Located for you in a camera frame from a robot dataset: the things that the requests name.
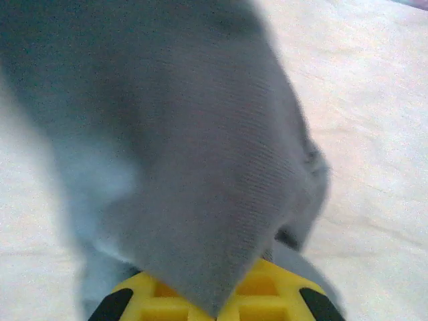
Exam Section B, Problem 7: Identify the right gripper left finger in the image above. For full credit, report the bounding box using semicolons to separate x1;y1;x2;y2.
88;270;217;321

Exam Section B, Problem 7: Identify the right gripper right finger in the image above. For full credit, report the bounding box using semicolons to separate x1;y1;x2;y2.
217;259;347;321

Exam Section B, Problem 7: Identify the grey t-shirt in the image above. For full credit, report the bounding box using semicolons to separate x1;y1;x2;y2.
0;0;345;321

